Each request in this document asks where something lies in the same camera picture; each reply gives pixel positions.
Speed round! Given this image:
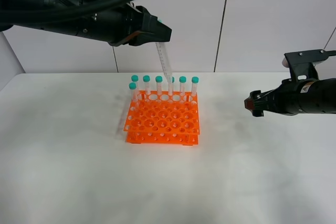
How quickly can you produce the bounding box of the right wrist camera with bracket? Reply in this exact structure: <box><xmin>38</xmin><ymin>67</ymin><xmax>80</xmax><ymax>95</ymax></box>
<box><xmin>285</xmin><ymin>49</ymin><xmax>335</xmax><ymax>82</ymax></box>

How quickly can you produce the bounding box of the test tube with teal cap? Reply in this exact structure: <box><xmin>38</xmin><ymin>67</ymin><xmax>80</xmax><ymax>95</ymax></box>
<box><xmin>155</xmin><ymin>18</ymin><xmax>173</xmax><ymax>83</ymax></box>

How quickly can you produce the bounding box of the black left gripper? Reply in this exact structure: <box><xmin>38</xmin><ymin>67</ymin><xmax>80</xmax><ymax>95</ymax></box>
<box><xmin>73</xmin><ymin>3</ymin><xmax>172</xmax><ymax>47</ymax></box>

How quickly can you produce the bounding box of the orange test tube rack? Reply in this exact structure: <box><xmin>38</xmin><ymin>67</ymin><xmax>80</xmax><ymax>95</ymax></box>
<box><xmin>123</xmin><ymin>90</ymin><xmax>201</xmax><ymax>146</ymax></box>

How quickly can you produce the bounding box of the back row tube far right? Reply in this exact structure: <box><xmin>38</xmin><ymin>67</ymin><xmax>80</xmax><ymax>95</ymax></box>
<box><xmin>191</xmin><ymin>76</ymin><xmax>199</xmax><ymax>104</ymax></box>

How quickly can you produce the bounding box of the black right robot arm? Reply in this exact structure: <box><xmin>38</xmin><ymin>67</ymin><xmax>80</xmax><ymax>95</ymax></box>
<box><xmin>244</xmin><ymin>78</ymin><xmax>335</xmax><ymax>117</ymax></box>

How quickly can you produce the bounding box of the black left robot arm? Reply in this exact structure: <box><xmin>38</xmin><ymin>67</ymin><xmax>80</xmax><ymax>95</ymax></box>
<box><xmin>1</xmin><ymin>0</ymin><xmax>172</xmax><ymax>47</ymax></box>

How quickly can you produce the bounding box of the second row tube far left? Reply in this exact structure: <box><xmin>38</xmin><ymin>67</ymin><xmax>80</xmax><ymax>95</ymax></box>
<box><xmin>129</xmin><ymin>82</ymin><xmax>139</xmax><ymax>109</ymax></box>

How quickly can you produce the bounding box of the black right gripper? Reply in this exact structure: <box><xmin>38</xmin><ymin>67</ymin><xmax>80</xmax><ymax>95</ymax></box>
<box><xmin>244</xmin><ymin>78</ymin><xmax>318</xmax><ymax>116</ymax></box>

